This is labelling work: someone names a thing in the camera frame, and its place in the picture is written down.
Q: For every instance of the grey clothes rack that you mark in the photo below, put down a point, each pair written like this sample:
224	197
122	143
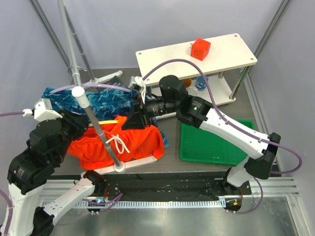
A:
78	92

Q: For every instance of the blue cup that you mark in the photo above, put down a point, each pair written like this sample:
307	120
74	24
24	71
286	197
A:
200	83

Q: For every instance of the red cube power socket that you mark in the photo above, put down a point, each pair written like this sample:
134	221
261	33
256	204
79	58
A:
200	49

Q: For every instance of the orange shorts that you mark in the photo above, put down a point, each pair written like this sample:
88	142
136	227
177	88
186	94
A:
127	145

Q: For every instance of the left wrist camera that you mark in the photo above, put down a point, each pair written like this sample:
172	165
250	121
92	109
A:
42	111

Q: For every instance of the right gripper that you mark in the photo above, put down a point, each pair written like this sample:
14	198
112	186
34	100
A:
138	118

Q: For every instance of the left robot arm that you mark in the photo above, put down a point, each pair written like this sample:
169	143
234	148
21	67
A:
29	171

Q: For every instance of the blue patterned shorts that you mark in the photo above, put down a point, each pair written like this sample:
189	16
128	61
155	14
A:
106	104

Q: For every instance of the white two-tier shelf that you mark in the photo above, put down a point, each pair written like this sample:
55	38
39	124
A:
227	52

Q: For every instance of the yellow clothes hanger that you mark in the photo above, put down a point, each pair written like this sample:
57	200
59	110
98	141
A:
105	122

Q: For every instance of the dark blue book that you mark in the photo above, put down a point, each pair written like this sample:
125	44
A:
115	81

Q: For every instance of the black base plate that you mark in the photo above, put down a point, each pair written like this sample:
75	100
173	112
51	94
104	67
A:
167	186

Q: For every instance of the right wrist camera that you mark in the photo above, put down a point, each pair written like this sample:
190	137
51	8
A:
137	83

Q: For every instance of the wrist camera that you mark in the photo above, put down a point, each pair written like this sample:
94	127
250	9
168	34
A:
42	111
137	83

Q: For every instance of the white patterned mug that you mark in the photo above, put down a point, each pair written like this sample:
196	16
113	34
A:
192	90

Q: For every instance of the purple clothes hanger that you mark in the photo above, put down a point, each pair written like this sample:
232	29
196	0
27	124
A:
91	85

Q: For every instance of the green plastic tray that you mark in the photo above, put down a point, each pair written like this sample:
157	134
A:
197	145

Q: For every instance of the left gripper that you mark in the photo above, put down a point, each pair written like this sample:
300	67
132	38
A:
80	122

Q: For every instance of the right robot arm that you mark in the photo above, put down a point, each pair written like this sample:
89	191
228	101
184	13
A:
261	149

